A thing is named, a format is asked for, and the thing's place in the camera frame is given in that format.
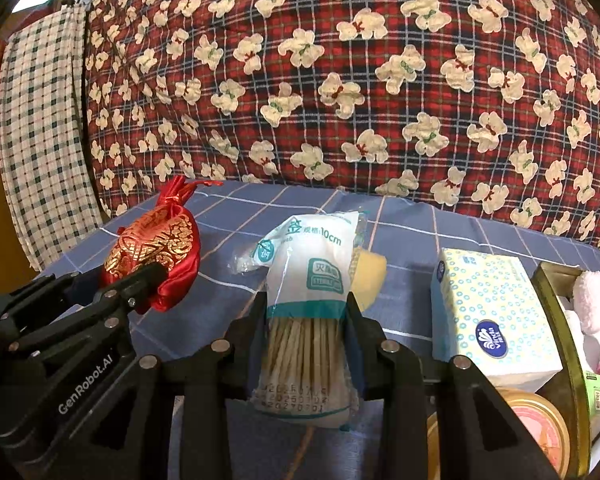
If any cotton swab bag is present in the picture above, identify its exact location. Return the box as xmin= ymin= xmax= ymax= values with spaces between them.
xmin=228 ymin=208 xmax=368 ymax=428

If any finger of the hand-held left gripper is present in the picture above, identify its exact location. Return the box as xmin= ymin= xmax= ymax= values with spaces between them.
xmin=0 ymin=271 xmax=107 ymax=342
xmin=4 ymin=261 xmax=172 ymax=362

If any green and white checked cloth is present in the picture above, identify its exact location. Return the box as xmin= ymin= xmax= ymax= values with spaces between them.
xmin=0 ymin=5 xmax=106 ymax=273

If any gold metal tin box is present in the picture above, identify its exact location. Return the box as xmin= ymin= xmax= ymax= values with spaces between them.
xmin=530 ymin=260 xmax=600 ymax=480

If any yellow sponge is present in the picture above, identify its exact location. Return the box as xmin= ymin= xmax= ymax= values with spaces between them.
xmin=350 ymin=247 xmax=388 ymax=313

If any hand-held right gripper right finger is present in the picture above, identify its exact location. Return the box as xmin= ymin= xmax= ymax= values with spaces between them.
xmin=344 ymin=292 xmax=561 ymax=480

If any dotted yellow tissue box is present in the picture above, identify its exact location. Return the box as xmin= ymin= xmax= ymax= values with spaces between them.
xmin=430 ymin=247 xmax=565 ymax=395

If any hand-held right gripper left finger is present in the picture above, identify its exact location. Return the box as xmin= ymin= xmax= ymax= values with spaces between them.
xmin=80 ymin=292 xmax=269 ymax=480

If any pink fluffy towel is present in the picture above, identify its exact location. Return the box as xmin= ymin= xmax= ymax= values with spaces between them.
xmin=572 ymin=270 xmax=600 ymax=336

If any red embroidered pouch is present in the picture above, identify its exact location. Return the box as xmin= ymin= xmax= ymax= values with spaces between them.
xmin=100 ymin=176 xmax=223 ymax=313

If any blue checked sheet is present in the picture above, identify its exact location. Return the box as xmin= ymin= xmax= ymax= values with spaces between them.
xmin=30 ymin=180 xmax=600 ymax=480

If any green tissue pack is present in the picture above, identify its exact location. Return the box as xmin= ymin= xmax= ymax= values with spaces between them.
xmin=582 ymin=370 xmax=600 ymax=418

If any round gold tin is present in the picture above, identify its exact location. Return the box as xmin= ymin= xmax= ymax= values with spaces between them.
xmin=426 ymin=387 xmax=572 ymax=480

